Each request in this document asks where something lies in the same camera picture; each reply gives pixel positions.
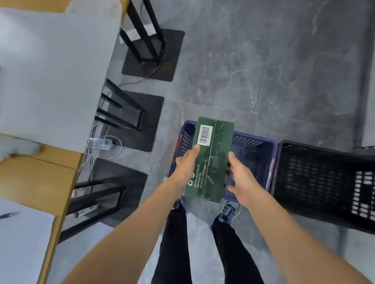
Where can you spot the black plastic crate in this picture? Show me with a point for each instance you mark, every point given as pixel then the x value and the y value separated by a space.
pixel 316 181

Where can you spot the large white board sheet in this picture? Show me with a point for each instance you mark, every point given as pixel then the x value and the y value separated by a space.
pixel 51 73

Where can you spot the white power strip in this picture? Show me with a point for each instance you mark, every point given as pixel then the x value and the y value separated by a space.
pixel 99 143

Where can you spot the white paper sheet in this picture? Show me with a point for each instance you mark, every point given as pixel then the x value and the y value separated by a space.
pixel 149 29

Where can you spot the blue plastic crate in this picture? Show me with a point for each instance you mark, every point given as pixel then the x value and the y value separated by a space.
pixel 254 151

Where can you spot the person's right shoe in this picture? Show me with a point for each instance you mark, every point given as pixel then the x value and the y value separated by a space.
pixel 227 213

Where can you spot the person's leg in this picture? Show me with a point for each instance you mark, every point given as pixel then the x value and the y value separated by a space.
pixel 173 257
pixel 236 265

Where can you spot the person's left leg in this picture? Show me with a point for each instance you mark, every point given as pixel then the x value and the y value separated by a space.
pixel 173 257

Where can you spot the person's right forearm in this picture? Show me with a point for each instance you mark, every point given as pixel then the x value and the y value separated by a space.
pixel 295 250

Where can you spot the person's right leg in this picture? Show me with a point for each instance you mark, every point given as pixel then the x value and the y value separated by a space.
pixel 236 265

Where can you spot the person's right hand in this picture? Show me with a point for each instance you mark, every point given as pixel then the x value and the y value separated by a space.
pixel 243 189

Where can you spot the person's left hand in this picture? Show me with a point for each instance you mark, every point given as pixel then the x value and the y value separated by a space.
pixel 183 175

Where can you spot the person's left forearm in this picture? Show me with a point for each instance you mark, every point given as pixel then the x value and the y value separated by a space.
pixel 119 247

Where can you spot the green cardboard box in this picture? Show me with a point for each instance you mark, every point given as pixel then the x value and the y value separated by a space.
pixel 218 142

